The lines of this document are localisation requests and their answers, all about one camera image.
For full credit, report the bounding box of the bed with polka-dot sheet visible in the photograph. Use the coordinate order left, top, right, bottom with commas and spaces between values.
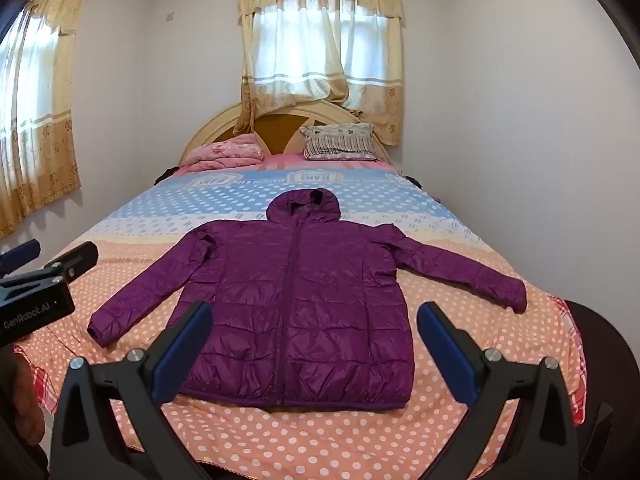
12, 152, 591, 471

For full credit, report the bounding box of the wide beige floral curtain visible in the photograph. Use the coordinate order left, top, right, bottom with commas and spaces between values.
0, 0, 90, 238

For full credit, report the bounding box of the striped pillow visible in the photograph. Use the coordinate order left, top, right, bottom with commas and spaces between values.
300, 122, 379, 161

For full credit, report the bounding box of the round wooden headboard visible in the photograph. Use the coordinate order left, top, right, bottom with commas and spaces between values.
177, 99, 396, 168

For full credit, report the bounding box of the pink folded blanket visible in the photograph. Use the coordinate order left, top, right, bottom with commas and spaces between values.
180, 133, 266, 175

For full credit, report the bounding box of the dark wooden furniture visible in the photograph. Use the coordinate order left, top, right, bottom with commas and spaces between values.
562, 300, 640, 480

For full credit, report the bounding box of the person's left hand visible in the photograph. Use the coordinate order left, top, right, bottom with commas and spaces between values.
12, 352, 47, 448

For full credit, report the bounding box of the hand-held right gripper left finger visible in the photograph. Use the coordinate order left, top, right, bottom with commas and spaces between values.
50, 301, 215, 480

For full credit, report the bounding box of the purple puffer jacket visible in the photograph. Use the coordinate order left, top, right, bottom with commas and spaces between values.
87, 189, 528, 409

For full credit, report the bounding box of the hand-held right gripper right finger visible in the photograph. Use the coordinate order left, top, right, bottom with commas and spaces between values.
416, 301, 593, 480

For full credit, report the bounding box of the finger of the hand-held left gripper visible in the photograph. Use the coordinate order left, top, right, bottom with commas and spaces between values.
0, 240, 41, 277
44, 241, 99, 283

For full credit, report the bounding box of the red plaid sheet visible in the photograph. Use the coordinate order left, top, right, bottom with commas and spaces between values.
27, 295, 588, 426

